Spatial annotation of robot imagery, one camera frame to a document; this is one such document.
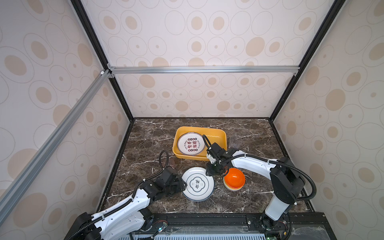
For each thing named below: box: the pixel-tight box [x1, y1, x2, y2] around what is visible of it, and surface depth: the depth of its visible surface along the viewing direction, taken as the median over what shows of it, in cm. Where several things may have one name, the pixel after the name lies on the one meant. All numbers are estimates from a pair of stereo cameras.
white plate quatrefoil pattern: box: [181, 166, 215, 202], surface depth 86 cm
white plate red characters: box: [177, 132, 206, 156], surface depth 105 cm
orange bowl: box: [224, 167, 246, 188], surface depth 82 cm
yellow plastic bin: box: [172, 126, 228, 161], surface depth 108 cm
